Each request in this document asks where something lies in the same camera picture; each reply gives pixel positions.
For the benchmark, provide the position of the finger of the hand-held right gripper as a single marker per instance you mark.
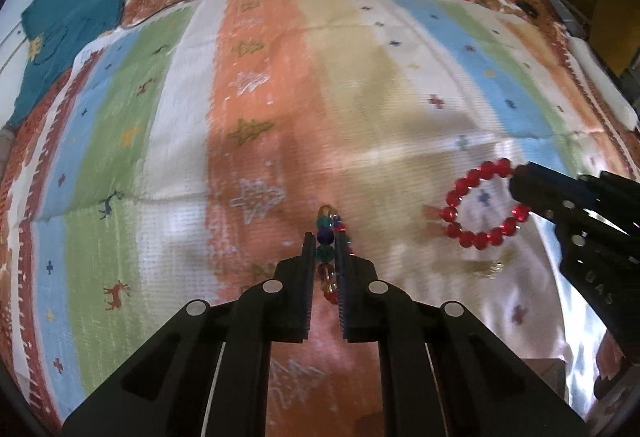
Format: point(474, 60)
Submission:
point(620, 202)
point(550, 192)

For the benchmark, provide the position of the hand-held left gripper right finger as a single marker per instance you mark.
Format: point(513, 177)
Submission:
point(345, 297)

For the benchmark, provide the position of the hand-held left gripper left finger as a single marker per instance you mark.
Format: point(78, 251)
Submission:
point(306, 289)

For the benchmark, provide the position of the person's right hand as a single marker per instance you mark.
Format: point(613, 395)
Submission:
point(610, 357)

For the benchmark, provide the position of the small gold ornament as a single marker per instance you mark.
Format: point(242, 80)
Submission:
point(485, 268)

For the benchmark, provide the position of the small black object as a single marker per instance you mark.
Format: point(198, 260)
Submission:
point(527, 8)

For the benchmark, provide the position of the striped woven mat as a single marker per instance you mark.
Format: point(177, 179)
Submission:
point(350, 92)

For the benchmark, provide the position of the teal garment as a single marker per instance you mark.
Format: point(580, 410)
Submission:
point(65, 17)

